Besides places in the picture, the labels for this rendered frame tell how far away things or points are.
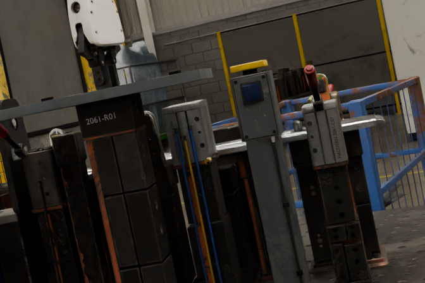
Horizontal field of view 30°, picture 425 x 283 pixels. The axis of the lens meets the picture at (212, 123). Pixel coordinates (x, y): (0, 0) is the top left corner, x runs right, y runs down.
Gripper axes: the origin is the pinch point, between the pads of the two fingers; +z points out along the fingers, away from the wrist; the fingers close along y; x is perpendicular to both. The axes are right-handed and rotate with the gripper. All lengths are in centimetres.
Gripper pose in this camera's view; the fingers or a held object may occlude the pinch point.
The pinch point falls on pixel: (105, 76)
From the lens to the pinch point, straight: 142.1
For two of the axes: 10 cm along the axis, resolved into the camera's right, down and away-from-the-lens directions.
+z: 2.0, 9.8, 0.5
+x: -8.9, 1.6, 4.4
